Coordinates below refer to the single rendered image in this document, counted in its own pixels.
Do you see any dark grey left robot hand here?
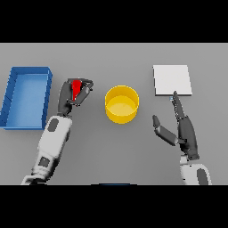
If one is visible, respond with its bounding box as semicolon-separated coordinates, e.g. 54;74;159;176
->
56;77;94;118

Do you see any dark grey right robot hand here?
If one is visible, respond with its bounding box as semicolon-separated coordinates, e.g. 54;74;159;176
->
151;90;200;161

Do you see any red beaker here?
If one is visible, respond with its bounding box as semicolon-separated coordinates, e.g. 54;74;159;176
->
71;79;82;102

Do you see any pale square measuring scale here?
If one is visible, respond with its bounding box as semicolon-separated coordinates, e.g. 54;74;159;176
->
152;64;193;97

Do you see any yellow bowl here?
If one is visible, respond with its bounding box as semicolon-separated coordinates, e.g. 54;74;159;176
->
104;85;141;125

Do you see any blue tray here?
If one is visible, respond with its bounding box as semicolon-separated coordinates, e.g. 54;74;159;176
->
0;66;53;131

